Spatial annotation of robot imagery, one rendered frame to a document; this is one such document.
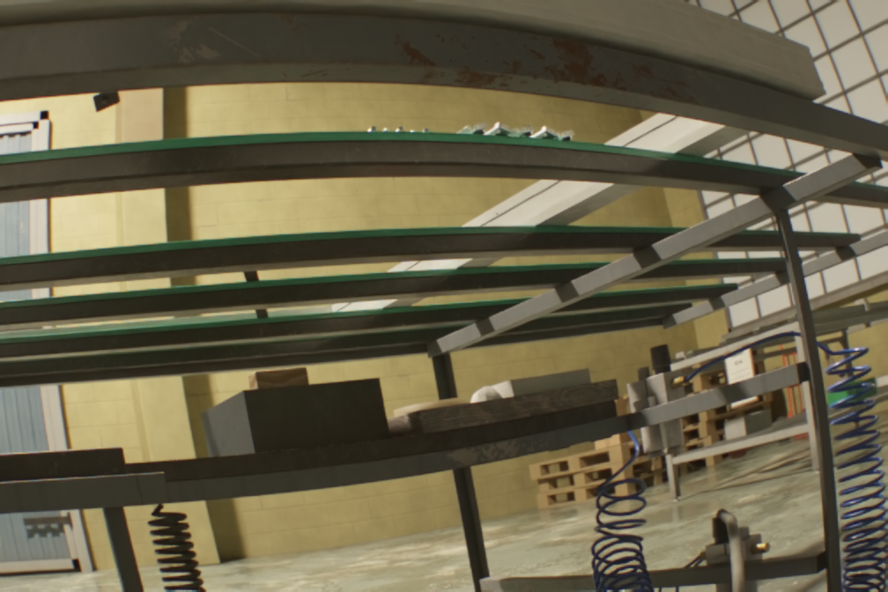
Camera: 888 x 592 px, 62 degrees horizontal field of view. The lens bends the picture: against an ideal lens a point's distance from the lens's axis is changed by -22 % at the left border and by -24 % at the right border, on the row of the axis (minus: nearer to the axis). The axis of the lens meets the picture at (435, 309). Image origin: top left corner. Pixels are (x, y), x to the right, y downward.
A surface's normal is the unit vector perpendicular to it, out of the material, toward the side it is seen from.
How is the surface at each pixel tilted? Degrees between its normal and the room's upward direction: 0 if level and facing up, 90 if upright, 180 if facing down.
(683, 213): 90
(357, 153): 90
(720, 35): 90
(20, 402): 90
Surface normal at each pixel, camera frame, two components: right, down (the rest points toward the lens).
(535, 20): 0.18, 0.97
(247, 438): -0.86, 0.07
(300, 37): 0.48, -0.23
